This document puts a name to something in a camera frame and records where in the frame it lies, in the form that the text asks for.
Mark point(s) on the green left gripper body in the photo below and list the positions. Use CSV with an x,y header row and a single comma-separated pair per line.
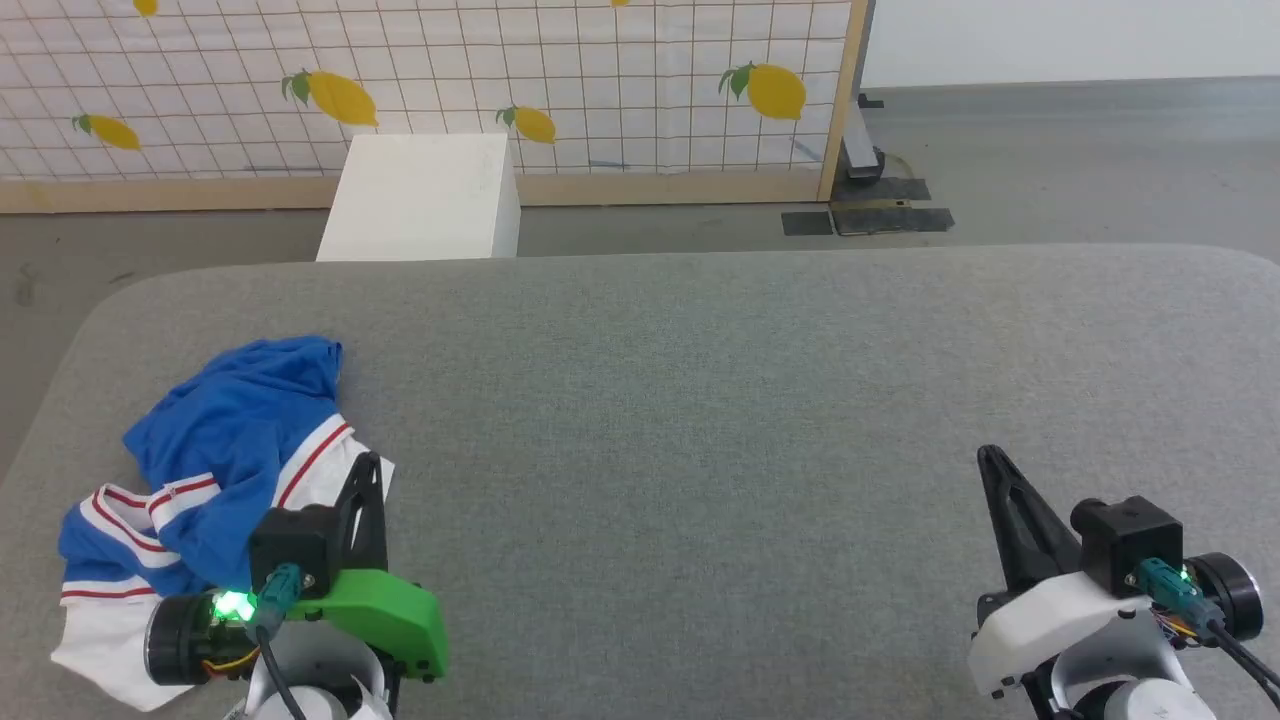
x,y
390,615

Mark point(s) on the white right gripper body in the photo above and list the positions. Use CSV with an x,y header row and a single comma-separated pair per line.
x,y
1050,620

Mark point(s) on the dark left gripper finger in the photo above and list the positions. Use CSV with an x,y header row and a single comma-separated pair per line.
x,y
375,540

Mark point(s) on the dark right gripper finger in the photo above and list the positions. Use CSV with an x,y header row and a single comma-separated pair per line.
x,y
1030,545

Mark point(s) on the blue white red jersey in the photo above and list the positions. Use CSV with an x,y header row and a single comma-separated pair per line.
x,y
235,440

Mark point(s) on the grey fabric covered surface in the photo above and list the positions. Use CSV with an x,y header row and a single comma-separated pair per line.
x,y
700,420

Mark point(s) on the white rectangular box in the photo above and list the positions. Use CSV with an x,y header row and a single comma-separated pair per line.
x,y
430,195

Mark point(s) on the short black floor mat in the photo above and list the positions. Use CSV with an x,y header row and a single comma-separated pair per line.
x,y
890,189

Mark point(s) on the small black floor mat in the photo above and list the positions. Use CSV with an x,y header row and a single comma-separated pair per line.
x,y
807,223

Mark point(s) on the grey metal partition foot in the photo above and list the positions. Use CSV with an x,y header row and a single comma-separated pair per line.
x,y
862,150

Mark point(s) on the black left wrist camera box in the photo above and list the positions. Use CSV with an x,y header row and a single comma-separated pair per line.
x,y
295,545

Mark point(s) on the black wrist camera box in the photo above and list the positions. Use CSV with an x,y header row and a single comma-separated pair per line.
x,y
295,545
1130,540

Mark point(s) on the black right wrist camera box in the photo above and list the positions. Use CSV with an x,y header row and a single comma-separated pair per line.
x,y
1130,540

